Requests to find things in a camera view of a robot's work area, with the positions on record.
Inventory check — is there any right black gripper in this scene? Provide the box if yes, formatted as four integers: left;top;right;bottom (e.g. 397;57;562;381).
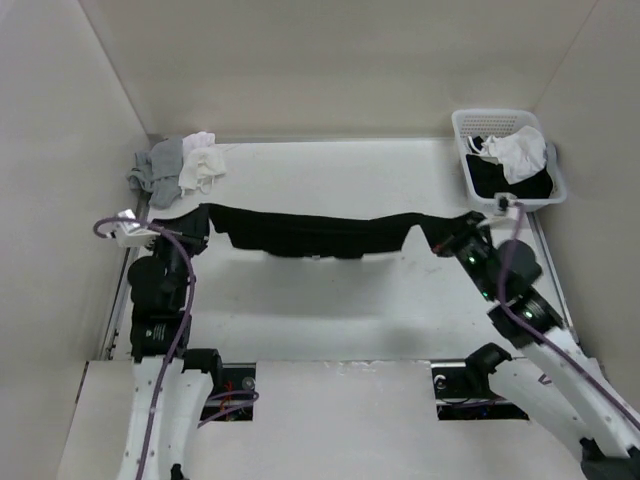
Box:
416;209;499;301

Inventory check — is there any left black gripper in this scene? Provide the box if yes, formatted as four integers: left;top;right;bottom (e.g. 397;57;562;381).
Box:
144;204;210;308

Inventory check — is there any black tank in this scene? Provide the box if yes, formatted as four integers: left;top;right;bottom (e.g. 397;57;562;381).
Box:
466;151;553;199
153;203;486;260

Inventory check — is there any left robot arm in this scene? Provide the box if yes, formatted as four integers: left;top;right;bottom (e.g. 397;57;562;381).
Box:
116;206;225;479

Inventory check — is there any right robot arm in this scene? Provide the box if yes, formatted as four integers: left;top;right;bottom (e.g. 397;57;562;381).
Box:
429;212;639;479

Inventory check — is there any black tank top in basket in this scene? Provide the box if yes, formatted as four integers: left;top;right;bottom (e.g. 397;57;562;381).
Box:
466;151;553;199

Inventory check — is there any grey tank top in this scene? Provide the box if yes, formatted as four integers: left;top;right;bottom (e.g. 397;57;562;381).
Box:
126;136;183;210

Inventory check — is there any white tank top on table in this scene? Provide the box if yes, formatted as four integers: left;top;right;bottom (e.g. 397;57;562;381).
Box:
178;131;227;197

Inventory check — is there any white tank top in basket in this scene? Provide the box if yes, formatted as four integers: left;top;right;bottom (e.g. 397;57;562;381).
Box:
467;126;547;185

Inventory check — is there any white plastic basket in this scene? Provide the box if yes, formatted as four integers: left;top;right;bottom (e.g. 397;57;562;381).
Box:
451;109;567;212

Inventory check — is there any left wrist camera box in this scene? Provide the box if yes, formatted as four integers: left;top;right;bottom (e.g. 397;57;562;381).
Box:
106;209;158;248

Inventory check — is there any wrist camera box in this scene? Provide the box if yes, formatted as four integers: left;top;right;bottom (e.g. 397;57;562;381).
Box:
493;192;519;217
106;209;158;248

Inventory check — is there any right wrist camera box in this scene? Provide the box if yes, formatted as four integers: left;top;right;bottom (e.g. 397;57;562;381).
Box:
493;192;519;217

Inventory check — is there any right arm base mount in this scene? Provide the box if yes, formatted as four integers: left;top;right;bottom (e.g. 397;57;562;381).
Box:
431;343;529;421

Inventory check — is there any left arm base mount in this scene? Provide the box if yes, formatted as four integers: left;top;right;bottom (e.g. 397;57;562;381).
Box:
200;363;257;422

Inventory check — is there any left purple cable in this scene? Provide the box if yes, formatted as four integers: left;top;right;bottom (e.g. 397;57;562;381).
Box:
93;217;261;480

